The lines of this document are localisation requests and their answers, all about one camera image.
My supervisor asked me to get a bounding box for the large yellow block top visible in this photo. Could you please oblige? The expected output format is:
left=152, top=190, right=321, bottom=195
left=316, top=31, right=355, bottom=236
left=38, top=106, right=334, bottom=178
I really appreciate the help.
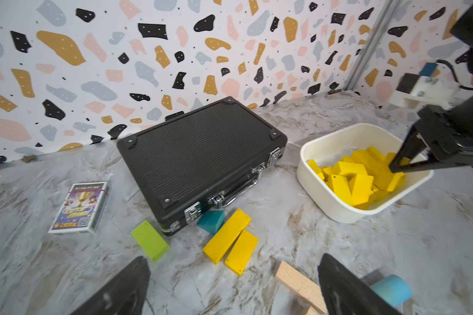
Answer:
left=203, top=209, right=251, bottom=265

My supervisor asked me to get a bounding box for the teal block near case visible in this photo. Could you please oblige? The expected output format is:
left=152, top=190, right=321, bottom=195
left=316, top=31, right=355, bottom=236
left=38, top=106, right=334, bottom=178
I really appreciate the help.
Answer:
left=197, top=210, right=225, bottom=235

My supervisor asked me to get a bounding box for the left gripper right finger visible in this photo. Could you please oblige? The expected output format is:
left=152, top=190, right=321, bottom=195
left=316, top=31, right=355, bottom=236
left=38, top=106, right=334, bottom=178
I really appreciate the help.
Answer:
left=317, top=253, right=400, bottom=315

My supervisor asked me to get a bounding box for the small card box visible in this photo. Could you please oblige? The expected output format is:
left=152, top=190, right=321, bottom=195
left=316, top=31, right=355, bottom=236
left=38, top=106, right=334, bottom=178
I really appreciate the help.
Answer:
left=48, top=181, right=110, bottom=235

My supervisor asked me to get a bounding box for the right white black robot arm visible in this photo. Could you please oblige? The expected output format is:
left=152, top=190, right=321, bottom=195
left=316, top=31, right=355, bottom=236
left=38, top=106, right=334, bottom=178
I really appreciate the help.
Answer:
left=390, top=4, right=473, bottom=173

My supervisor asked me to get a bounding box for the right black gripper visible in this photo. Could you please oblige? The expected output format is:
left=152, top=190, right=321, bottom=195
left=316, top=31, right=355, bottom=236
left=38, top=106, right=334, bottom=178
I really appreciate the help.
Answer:
left=388, top=0, right=473, bottom=174

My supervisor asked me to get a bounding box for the light blue cylinder block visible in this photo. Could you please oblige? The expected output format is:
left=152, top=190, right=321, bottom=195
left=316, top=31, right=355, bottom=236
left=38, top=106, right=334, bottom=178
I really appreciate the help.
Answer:
left=371, top=274, right=413, bottom=308

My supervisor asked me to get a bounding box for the white plastic bin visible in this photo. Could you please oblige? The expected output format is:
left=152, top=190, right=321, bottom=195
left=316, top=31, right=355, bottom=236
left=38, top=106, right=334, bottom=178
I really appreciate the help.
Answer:
left=297, top=123, right=434, bottom=224

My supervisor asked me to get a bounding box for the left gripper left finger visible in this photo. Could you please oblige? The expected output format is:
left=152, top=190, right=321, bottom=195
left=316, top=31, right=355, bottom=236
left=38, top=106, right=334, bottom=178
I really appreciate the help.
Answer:
left=72, top=256, right=151, bottom=314

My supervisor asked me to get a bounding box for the natural wood block slanted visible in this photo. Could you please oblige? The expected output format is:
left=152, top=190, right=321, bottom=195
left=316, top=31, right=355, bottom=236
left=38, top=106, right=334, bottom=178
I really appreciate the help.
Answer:
left=274, top=261, right=328, bottom=314

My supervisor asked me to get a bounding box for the green block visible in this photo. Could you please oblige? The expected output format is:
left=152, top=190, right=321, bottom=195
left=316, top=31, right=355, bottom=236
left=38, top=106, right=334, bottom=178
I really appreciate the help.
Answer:
left=131, top=220, right=169, bottom=262

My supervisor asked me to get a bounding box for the black briefcase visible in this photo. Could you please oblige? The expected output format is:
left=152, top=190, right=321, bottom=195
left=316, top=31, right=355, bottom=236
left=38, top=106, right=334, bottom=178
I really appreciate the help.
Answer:
left=117, top=97, right=287, bottom=236

